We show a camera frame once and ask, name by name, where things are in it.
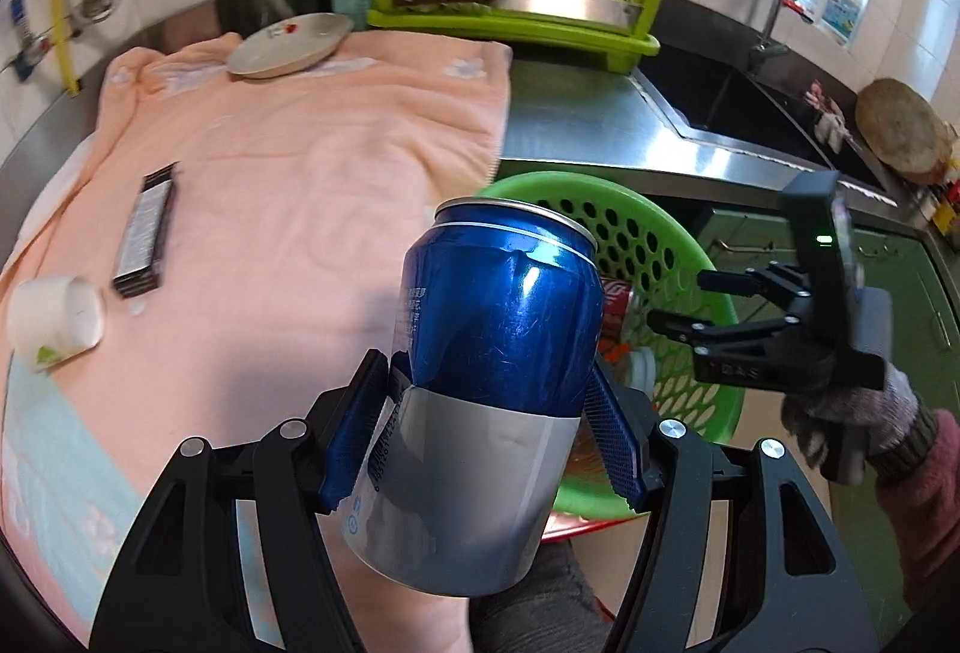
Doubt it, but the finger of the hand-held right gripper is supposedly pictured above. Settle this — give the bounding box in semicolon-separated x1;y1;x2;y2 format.
696;261;816;318
647;309;809;355

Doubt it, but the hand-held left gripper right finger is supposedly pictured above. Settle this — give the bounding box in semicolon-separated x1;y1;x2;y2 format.
585;360;878;653

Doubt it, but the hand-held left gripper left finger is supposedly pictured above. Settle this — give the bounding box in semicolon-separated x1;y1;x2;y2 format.
90;349;398;653

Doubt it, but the red cola can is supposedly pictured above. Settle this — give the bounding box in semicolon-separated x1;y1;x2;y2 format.
598;280;638;343

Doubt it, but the blue and silver can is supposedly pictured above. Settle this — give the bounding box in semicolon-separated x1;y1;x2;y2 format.
341;197;605;598

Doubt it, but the round green plastic basket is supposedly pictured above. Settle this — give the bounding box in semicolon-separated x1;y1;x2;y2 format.
480;171;745;528

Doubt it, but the person's right forearm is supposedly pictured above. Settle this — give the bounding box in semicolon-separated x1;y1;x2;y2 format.
874;428;960;616

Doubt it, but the person's right hand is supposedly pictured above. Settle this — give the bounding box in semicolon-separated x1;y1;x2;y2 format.
780;362;942;483

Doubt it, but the pink scrubber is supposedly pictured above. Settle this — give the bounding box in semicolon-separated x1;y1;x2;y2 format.
806;83;849;148

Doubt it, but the stainless steel sink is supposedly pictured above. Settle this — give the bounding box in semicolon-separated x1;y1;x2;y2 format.
637;41;901;189

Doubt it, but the round wooden cutting board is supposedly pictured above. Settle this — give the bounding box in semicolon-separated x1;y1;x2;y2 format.
855;77;955;185

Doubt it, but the person's grey clothing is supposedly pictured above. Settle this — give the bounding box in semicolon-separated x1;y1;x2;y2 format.
469;544;612;653

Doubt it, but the pink towel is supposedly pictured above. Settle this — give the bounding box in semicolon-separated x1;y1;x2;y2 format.
0;34;515;646

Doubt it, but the small black box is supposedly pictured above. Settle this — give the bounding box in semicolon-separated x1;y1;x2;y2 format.
111;163;182;300

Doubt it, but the small white cup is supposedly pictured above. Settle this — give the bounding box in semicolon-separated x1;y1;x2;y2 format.
7;275;106;373

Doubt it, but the green dish rack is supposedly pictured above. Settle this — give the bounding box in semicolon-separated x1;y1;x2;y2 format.
341;0;662;75

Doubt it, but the white plate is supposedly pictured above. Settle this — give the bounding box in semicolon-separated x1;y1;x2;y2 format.
226;12;355;80

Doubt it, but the yellow pipe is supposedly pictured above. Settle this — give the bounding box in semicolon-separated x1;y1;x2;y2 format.
46;0;82;97

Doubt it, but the cleaver with wooden handle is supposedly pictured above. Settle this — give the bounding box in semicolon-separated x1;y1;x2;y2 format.
396;0;644;31

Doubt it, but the metal hose with blue valve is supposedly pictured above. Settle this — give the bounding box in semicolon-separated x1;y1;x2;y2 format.
7;0;53;78

